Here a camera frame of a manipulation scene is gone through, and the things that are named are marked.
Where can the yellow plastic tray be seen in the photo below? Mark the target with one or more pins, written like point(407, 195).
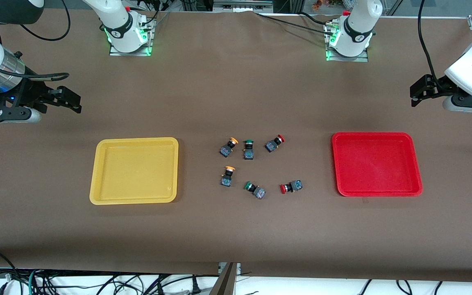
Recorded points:
point(133, 170)

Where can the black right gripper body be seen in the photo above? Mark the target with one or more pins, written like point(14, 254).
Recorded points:
point(31, 95)

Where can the yellow cap push button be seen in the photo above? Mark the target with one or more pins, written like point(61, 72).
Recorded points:
point(227, 180)
point(225, 150)

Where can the red plastic tray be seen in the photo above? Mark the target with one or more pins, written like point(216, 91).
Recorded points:
point(377, 164)

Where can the brown table mat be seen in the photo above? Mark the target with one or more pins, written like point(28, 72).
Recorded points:
point(219, 225)

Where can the black power plug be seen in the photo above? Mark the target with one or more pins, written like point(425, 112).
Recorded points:
point(196, 287)

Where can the aluminium frame post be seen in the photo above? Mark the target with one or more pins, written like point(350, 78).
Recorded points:
point(225, 282)

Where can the red cap push button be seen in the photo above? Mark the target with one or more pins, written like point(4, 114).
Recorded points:
point(295, 185)
point(271, 145)

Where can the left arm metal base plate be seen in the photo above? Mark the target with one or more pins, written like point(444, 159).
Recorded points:
point(348, 60)

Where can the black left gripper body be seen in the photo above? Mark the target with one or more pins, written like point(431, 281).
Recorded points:
point(436, 85)

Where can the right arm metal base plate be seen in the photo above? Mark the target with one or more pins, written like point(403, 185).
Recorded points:
point(129, 53)

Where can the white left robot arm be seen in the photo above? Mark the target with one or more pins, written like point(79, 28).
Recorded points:
point(465, 71)

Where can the green cap push button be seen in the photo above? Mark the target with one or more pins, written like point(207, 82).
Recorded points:
point(258, 192)
point(248, 153)

